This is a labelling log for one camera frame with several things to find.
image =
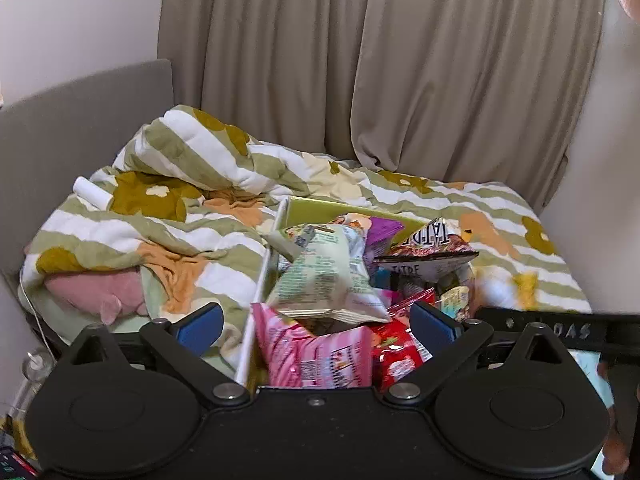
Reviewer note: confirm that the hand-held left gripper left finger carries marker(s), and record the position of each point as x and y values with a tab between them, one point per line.
200	327

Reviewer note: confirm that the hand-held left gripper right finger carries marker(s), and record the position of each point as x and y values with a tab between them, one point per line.
432	327

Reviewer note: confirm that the red snack bag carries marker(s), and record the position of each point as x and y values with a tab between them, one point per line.
395	360

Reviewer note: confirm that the dark brown snack bag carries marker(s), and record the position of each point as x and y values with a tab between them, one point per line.
425	250

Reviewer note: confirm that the purple chips bag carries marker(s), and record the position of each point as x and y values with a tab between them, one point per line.
380	230

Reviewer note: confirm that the pink striped snack bag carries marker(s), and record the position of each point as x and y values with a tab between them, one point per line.
310	355

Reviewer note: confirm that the pale green snack bag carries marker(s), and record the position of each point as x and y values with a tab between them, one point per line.
320	270

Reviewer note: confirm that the green cardboard box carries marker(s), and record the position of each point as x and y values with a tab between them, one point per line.
320	207

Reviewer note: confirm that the person's right hand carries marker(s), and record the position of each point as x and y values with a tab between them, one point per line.
615	450

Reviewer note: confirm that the small green snack packet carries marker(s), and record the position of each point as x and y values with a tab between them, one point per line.
455	304

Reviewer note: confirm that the pink pillow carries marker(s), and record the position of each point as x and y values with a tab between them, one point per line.
100	290

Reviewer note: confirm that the white tube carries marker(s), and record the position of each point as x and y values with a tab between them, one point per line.
92	193

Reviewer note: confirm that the clear glass bottle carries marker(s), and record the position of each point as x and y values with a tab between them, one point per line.
34	375

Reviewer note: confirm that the green striped floral quilt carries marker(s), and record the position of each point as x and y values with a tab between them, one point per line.
200	130

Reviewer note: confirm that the dark electronic device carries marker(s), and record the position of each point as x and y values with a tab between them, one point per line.
15	465

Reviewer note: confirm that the grey headboard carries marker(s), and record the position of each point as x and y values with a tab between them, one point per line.
75	120

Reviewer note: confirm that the beige curtain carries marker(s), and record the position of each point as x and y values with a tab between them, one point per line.
300	60

